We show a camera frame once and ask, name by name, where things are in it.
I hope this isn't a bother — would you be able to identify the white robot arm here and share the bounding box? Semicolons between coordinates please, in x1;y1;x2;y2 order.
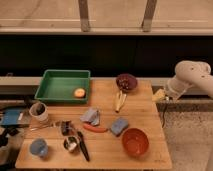
152;60;213;102

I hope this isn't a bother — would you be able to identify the wooden board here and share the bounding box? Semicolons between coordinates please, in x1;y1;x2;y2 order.
16;79;172;170

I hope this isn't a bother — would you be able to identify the grey blue cloth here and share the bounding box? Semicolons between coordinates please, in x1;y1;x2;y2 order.
80;108;100;126

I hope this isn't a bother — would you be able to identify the small dark metal object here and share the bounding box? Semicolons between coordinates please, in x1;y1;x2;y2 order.
61;121;72;136

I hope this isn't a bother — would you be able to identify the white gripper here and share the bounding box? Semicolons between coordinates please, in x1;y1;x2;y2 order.
152;76;190;102

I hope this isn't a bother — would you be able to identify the yellow banana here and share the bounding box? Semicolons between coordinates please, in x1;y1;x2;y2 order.
115;91;127;112

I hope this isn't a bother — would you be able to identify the black handled knife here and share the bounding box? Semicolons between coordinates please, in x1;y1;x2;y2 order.
77;131;90;162

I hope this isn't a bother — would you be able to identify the blue cup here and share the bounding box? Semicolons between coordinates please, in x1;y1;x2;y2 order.
29;138;48;157

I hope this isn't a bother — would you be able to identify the orange bowl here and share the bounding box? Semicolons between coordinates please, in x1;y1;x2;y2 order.
122;128;149;157

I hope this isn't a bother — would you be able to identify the metal spoon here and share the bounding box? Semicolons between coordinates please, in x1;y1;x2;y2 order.
30;122;61;131

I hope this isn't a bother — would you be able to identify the metal cup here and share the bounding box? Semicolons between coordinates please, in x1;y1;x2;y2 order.
63;136;78;153

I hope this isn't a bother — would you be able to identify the blue sponge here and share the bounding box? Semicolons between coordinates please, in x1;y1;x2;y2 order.
110;118;129;136

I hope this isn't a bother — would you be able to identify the dark purple bowl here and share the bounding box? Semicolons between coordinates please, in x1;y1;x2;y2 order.
116;73;138;92

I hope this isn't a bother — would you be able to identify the yellow apple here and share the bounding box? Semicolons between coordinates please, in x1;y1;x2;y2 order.
74;88;86;98

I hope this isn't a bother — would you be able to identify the green plastic tray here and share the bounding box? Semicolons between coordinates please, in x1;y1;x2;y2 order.
34;69;90;104

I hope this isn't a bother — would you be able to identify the blue box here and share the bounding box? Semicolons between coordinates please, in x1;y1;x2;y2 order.
0;108;24;127

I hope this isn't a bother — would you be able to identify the white mug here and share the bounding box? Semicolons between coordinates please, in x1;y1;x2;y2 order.
29;102;48;122

